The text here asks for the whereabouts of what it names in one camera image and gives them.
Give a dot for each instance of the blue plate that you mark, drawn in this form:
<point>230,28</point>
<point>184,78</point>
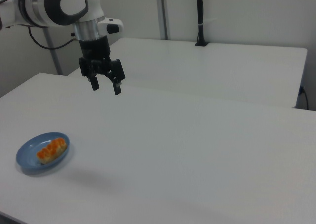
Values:
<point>27,152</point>

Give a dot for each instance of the orange topped bread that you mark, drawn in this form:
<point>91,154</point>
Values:
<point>51,150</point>

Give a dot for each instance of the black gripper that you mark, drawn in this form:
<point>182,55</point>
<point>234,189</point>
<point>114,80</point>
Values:
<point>95,52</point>

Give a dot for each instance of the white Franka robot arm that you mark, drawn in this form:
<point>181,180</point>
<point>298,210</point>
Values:
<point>49,4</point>

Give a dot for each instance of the black camera pole with clamp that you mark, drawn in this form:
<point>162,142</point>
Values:
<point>201,19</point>

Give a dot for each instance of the grey wall partition post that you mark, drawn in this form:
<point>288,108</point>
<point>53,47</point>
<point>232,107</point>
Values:
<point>163,11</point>

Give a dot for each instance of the grey metal stand post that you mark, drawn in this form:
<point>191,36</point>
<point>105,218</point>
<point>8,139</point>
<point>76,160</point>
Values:
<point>53,53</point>

